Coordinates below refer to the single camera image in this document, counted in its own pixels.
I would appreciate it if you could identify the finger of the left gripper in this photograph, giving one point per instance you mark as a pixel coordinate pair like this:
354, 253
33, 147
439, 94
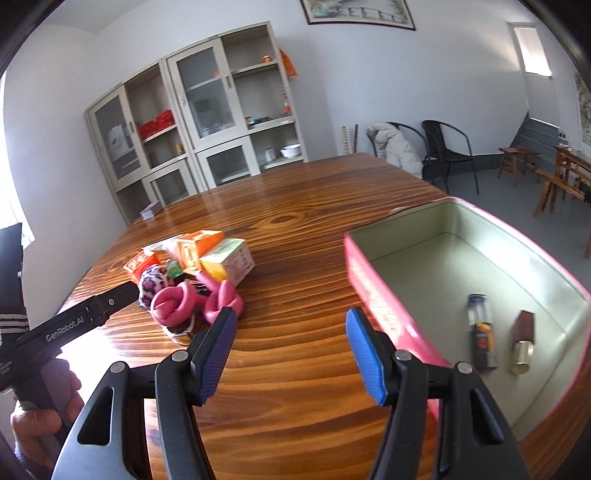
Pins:
115, 299

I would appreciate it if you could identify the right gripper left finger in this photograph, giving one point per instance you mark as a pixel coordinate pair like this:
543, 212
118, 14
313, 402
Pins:
109, 439

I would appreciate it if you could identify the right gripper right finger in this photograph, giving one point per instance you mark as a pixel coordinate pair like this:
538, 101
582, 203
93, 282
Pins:
475, 440

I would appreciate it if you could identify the leopard print plush toy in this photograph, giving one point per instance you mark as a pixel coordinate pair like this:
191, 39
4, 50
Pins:
152, 280

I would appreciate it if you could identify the pink knotted foam toy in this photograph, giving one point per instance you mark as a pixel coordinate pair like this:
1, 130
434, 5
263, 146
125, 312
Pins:
174, 305

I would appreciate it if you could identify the red-orange toy cube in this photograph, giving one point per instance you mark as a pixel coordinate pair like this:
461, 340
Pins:
139, 263

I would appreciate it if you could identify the brown gold lipstick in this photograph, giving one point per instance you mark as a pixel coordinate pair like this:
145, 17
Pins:
523, 342

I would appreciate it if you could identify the light orange toy cube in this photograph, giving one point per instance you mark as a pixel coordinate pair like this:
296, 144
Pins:
189, 248

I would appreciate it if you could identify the yellow green carton box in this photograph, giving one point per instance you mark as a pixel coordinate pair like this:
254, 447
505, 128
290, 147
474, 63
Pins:
230, 260

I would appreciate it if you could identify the black rainbow lighter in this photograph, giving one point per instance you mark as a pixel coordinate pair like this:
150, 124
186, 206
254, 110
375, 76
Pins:
484, 349

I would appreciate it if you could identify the person's left hand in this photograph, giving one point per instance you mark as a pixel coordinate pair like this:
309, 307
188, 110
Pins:
47, 406

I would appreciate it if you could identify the purple card deck box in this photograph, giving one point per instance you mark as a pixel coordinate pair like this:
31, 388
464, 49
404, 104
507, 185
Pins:
150, 211

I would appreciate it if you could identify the red tin box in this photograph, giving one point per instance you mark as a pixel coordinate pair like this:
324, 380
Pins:
415, 269

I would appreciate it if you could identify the grey display cabinet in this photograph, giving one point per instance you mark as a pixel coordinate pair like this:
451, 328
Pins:
204, 116

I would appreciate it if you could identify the white bowl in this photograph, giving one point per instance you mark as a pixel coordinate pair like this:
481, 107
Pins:
291, 151

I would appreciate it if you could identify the wooden chair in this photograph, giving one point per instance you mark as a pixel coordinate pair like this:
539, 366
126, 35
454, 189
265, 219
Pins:
571, 176

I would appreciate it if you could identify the wooden ruler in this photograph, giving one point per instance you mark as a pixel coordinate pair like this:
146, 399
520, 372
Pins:
345, 140

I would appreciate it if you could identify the wooden stool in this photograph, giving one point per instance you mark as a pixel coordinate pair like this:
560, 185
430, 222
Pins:
515, 160

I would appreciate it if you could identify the black metal chair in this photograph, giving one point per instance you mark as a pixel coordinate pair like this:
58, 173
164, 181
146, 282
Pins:
438, 149

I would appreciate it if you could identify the chair with grey coat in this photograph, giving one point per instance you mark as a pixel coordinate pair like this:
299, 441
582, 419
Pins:
390, 144

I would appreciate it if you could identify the framed landscape painting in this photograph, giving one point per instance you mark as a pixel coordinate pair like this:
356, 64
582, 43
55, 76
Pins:
388, 13

